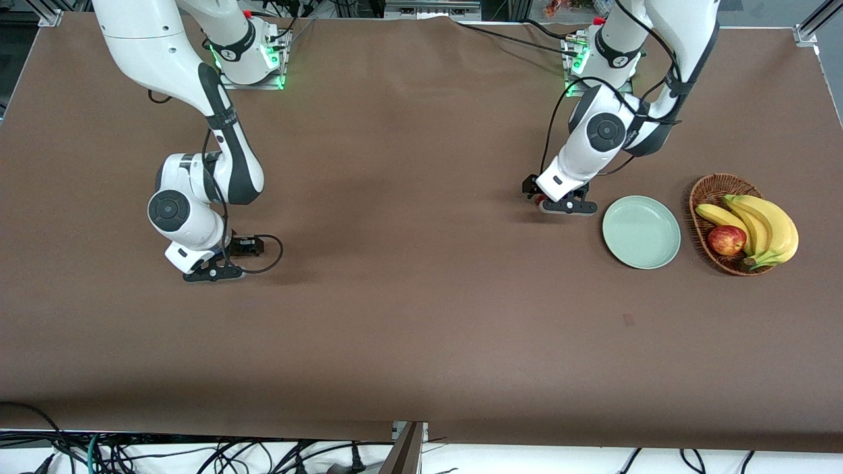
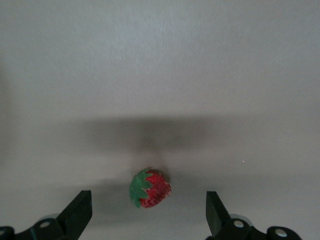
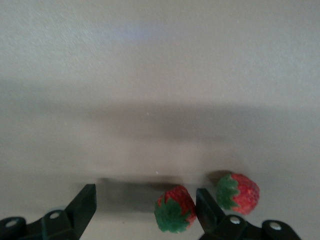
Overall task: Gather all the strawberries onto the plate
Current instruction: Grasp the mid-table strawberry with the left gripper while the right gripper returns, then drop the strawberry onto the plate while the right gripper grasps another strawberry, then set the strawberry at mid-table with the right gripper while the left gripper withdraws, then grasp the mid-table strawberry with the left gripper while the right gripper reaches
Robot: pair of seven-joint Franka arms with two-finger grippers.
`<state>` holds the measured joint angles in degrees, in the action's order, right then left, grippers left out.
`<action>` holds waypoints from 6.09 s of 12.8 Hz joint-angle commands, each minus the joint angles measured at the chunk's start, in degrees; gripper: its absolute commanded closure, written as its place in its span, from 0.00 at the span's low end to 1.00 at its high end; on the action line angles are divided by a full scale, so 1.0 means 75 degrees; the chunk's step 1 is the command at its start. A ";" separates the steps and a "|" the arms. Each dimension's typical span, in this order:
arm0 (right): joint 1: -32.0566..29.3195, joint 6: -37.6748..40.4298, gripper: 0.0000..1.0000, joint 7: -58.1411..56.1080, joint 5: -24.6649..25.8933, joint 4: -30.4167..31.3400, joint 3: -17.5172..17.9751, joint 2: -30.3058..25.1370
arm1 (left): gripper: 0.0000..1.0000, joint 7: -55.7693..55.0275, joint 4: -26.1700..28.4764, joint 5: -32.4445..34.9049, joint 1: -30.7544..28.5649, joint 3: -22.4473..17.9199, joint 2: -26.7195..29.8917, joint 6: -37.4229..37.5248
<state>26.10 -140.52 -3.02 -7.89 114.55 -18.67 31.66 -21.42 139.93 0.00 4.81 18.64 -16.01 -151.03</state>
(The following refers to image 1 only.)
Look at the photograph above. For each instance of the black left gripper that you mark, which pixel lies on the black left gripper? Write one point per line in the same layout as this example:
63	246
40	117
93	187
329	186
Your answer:
530	185

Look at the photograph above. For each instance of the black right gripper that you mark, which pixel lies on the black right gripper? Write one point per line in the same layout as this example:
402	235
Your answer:
245	245

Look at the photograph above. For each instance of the red strawberry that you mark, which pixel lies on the red strawberry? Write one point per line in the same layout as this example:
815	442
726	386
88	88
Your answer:
541	200

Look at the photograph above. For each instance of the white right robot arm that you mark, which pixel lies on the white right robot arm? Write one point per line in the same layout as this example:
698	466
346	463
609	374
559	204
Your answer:
151	39

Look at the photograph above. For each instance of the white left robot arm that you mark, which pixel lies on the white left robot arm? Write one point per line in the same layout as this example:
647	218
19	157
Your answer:
685	33

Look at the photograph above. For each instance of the round pale green plate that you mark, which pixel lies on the round pale green plate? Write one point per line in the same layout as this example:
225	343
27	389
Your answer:
642	232

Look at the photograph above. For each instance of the table cover sheet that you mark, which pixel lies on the table cover sheet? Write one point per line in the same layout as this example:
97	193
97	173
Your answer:
421	296

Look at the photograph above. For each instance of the brown wicker basket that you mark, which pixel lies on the brown wicker basket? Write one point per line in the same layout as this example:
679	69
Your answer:
710	191

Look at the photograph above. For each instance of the orange background item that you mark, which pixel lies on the orange background item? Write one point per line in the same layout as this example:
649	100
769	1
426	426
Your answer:
556	8

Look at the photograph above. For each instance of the red apple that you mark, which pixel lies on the red apple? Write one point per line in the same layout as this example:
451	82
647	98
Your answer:
726	240

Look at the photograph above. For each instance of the yellow banana bunch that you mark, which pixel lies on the yellow banana bunch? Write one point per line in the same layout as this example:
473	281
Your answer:
776	227

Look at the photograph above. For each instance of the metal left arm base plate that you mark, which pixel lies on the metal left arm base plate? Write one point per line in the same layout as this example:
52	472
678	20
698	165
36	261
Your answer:
622	95

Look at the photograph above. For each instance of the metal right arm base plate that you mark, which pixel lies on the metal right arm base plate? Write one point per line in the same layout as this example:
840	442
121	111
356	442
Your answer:
263	86

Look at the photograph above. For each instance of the metal rail behind table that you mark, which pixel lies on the metal rail behind table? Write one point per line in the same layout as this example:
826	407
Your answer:
428	9

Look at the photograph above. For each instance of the silver metal bracket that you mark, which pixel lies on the silver metal bracket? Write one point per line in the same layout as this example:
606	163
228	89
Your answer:
397	430

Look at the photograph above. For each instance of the brown wooden post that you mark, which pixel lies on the brown wooden post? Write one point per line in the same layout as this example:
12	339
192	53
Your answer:
403	457

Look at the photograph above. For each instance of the aluminium frame corner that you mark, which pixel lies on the aluminium frame corner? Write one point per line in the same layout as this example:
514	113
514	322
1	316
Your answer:
51	18

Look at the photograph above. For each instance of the aluminium frame profile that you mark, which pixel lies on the aluminium frame profile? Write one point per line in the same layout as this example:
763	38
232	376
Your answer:
807	34

